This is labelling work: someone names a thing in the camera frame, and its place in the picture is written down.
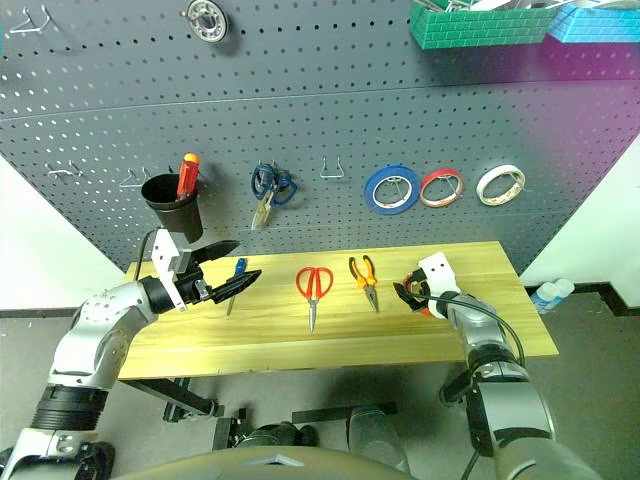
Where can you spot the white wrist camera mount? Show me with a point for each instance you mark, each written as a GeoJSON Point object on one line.
{"type": "Point", "coordinates": [440, 272]}
{"type": "Point", "coordinates": [165, 255]}

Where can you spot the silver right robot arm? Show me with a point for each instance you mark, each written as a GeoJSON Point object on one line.
{"type": "Point", "coordinates": [505, 400]}

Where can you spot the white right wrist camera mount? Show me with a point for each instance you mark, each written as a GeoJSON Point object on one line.
{"type": "Point", "coordinates": [440, 272]}

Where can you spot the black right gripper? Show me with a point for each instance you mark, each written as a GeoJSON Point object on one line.
{"type": "Point", "coordinates": [424, 295]}

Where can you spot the grey robot torso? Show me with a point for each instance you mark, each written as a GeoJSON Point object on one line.
{"type": "Point", "coordinates": [250, 465]}

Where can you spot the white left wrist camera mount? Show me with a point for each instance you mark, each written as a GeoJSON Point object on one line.
{"type": "Point", "coordinates": [165, 255]}

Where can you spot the white tape roll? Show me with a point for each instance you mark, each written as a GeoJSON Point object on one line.
{"type": "Point", "coordinates": [484, 196]}

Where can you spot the blue brick pattern box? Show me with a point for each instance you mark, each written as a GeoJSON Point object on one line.
{"type": "Point", "coordinates": [600, 25]}

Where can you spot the dark grey rounded shape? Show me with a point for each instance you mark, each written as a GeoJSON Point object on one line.
{"type": "Point", "coordinates": [275, 435]}
{"type": "Point", "coordinates": [375, 435]}

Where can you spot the black plastic cup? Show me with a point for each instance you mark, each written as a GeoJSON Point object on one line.
{"type": "Point", "coordinates": [180, 217]}

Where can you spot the black metal table leg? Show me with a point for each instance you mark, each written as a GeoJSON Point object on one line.
{"type": "Point", "coordinates": [175, 395]}

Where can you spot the green brick pattern box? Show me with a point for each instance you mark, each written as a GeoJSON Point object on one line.
{"type": "Point", "coordinates": [475, 27]}

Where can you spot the black metal crossbar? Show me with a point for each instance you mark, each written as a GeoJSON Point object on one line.
{"type": "Point", "coordinates": [325, 414]}

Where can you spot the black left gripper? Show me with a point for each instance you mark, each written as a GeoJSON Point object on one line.
{"type": "Point", "coordinates": [192, 287]}

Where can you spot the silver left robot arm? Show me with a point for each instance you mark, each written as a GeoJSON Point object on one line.
{"type": "Point", "coordinates": [100, 320]}

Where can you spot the dark grey perforated pegboard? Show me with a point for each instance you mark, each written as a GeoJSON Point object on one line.
{"type": "Point", "coordinates": [300, 100]}

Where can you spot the blue tape roll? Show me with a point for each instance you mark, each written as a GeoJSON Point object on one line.
{"type": "Point", "coordinates": [372, 200]}

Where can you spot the orange black pliers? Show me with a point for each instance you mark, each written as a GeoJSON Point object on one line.
{"type": "Point", "coordinates": [367, 277]}

